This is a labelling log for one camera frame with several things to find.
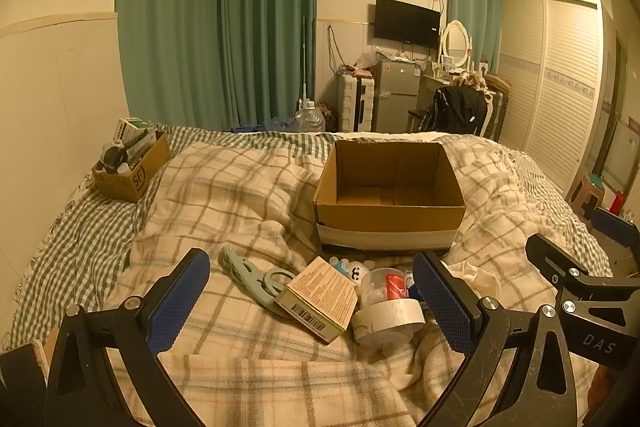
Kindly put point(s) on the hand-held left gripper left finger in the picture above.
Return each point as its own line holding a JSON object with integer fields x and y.
{"x": 177, "y": 302}

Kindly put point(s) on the clear plastic bag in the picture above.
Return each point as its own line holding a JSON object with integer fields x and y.
{"x": 370, "y": 59}

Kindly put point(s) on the white oval vanity mirror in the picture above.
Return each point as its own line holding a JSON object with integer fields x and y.
{"x": 456, "y": 39}

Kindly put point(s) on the white toy figure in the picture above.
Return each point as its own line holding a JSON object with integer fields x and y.
{"x": 356, "y": 271}

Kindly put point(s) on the green curtain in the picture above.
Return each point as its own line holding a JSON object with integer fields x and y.
{"x": 475, "y": 2}
{"x": 267, "y": 22}
{"x": 165, "y": 17}

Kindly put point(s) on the green white carton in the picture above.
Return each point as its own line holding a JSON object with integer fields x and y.
{"x": 135, "y": 125}

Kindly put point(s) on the black round container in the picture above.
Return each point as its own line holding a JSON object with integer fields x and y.
{"x": 114, "y": 154}

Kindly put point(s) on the red fire extinguisher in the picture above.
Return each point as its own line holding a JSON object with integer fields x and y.
{"x": 616, "y": 203}

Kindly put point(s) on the small cardboard box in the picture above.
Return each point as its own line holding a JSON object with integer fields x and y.
{"x": 135, "y": 182}

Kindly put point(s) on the large clear water bottle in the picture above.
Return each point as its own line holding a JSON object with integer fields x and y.
{"x": 310, "y": 119}

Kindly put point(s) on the black wall television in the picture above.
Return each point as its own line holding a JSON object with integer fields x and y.
{"x": 407, "y": 22}

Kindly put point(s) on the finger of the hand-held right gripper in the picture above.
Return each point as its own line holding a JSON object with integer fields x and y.
{"x": 612, "y": 222}
{"x": 550, "y": 257}

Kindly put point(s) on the brown suitcase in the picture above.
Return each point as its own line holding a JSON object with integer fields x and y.
{"x": 499, "y": 107}

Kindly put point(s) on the white tape roll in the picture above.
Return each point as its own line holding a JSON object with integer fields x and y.
{"x": 385, "y": 314}

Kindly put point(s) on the grey small fridge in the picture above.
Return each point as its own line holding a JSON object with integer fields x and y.
{"x": 397, "y": 97}

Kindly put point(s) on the black jacket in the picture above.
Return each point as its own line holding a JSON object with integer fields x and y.
{"x": 455, "y": 109}

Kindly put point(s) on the white ribbed suitcase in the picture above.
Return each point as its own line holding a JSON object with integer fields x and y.
{"x": 356, "y": 104}

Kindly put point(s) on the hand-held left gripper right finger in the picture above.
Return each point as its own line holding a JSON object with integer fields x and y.
{"x": 442, "y": 304}

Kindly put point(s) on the green checked bedsheet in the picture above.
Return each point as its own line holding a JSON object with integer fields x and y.
{"x": 85, "y": 237}

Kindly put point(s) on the yellow paper box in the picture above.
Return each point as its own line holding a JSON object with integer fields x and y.
{"x": 320, "y": 292}

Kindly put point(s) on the large cardboard box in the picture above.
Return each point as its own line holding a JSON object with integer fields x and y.
{"x": 390, "y": 219}

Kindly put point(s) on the plastic stool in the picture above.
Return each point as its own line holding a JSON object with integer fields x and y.
{"x": 587, "y": 194}

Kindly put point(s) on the clear plastic jar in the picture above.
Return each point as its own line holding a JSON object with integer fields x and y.
{"x": 380, "y": 284}

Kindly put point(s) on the white louvred wardrobe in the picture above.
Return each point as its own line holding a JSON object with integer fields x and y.
{"x": 555, "y": 87}

